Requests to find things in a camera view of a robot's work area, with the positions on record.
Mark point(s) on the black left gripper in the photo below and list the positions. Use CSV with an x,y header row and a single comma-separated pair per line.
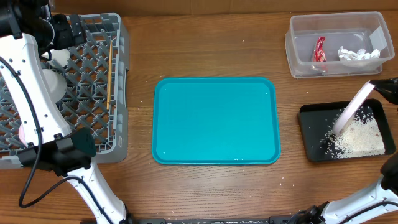
x,y
70,37

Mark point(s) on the white cup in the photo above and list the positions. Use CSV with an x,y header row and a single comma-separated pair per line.
x,y
59,56

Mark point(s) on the wooden chopstick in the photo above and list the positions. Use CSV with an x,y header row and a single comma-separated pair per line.
x,y
110,62
108,96

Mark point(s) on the white tissue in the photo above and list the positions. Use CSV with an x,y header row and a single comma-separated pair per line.
x,y
361,58

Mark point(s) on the white round plate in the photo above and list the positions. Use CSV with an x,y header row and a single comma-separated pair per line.
x,y
352,108

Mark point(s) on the red snack wrapper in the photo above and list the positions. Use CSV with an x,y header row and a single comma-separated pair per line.
x,y
319,55

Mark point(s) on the pink white bowl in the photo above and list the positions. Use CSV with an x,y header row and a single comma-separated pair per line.
x,y
22,135

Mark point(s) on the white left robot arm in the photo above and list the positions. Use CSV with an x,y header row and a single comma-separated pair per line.
x,y
29,34

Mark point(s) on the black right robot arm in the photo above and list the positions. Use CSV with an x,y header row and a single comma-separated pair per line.
x,y
375,200

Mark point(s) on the grey dishwasher rack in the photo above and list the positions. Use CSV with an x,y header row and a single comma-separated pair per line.
x,y
84,103

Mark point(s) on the white bowl in rack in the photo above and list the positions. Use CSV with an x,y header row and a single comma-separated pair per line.
x,y
57,84

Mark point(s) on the pile of rice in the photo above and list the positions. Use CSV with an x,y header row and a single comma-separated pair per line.
x,y
360,137

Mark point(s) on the clear plastic bin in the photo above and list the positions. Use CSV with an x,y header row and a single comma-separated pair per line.
x,y
350,30

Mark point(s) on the black plastic tray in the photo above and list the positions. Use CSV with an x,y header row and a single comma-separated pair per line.
x,y
317,119

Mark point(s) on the teal serving tray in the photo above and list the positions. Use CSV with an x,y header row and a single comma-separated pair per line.
x,y
215,121

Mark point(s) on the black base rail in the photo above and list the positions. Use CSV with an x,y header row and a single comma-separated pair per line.
x,y
270,220

